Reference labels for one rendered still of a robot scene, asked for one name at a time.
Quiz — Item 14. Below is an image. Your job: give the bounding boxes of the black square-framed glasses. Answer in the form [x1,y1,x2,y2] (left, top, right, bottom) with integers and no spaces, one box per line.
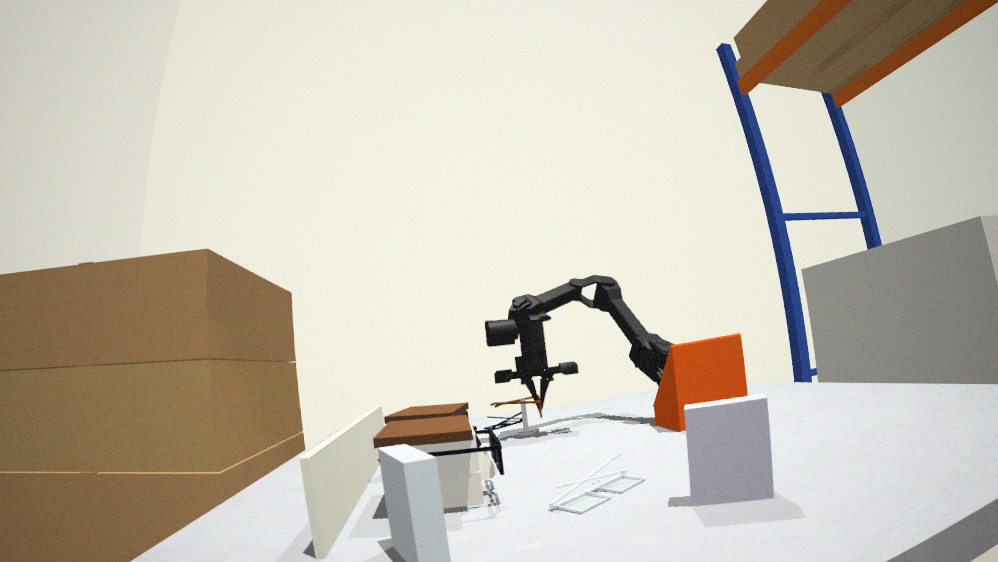
[484,412,522,430]

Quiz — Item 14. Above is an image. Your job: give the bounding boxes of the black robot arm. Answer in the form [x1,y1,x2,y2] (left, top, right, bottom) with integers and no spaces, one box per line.
[485,275,674,386]

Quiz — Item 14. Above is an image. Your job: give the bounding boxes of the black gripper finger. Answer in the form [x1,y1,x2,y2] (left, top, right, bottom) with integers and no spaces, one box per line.
[540,378,555,409]
[521,380,540,409]

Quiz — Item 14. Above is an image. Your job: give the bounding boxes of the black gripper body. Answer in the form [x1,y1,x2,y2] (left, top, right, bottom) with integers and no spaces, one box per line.
[494,341,579,384]

